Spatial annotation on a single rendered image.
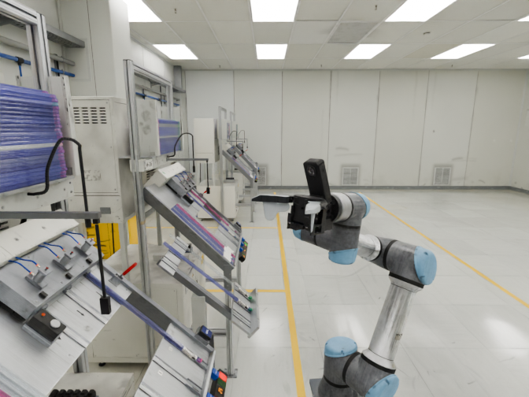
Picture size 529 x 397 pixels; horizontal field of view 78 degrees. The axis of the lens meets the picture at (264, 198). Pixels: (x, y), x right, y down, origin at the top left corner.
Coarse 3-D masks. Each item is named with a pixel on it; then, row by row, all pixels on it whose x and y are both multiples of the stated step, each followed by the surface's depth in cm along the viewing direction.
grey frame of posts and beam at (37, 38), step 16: (32, 32) 103; (32, 48) 103; (48, 48) 106; (32, 64) 104; (48, 64) 106; (32, 192) 95; (48, 192) 102; (64, 192) 110; (0, 208) 84; (16, 208) 89; (32, 208) 95; (64, 208) 115; (80, 368) 127
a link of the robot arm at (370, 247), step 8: (296, 232) 100; (304, 232) 97; (304, 240) 99; (312, 240) 95; (360, 240) 110; (368, 240) 114; (376, 240) 116; (384, 240) 118; (360, 248) 110; (368, 248) 113; (376, 248) 115; (384, 248) 116; (360, 256) 120; (368, 256) 116; (376, 256) 115; (376, 264) 119
